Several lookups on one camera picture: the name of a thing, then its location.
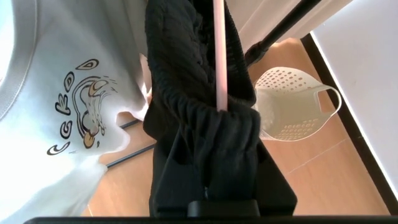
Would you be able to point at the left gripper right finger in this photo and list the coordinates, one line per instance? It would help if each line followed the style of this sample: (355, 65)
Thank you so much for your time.
(273, 199)

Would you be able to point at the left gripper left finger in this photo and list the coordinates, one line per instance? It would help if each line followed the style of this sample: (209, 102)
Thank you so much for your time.
(174, 193)

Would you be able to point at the black shorts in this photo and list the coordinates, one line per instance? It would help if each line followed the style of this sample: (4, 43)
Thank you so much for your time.
(186, 62)

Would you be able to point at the pink clothes hanger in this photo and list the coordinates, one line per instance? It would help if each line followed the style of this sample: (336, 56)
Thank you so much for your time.
(220, 62)

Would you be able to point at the white printed t-shirt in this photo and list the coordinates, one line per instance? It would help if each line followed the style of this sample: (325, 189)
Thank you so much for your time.
(46, 93)

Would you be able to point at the white laundry basket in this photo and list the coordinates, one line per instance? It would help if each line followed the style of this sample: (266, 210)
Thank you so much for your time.
(289, 112)

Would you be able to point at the black clothes rack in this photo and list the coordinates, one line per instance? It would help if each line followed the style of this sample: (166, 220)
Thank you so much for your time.
(280, 29)

